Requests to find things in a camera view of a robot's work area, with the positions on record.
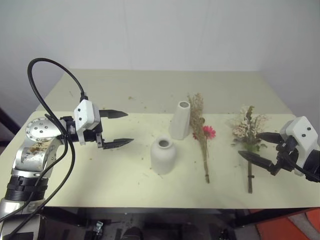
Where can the dried bouquet with white flowers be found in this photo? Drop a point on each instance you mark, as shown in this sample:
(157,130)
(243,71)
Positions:
(246,127)

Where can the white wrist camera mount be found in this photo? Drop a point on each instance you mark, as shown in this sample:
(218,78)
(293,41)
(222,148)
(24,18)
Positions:
(86,112)
(300,132)

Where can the dark rounded shape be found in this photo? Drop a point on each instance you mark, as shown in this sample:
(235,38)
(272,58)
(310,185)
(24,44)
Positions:
(132,233)

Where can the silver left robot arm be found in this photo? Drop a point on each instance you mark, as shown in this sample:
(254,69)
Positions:
(37,128)

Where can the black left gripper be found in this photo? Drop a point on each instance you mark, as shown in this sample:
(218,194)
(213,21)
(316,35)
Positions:
(92,135)

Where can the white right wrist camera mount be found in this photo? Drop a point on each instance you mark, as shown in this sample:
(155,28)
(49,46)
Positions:
(300,132)

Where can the black table frame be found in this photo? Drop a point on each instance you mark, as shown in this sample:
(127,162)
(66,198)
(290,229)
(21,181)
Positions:
(150,212)

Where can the dried bouquet with red flower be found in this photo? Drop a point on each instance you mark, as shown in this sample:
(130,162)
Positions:
(200,125)

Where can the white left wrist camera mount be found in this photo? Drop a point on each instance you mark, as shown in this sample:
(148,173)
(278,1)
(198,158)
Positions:
(86,112)

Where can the orange red panel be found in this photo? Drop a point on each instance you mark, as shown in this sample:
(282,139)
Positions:
(280,225)

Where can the round white ceramic vase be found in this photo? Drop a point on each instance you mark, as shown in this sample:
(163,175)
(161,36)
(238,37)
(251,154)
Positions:
(163,156)

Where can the tall conical white vase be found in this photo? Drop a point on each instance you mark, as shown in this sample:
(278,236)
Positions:
(180,122)

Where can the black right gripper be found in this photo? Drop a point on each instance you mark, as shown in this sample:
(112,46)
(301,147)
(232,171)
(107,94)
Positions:
(285,156)

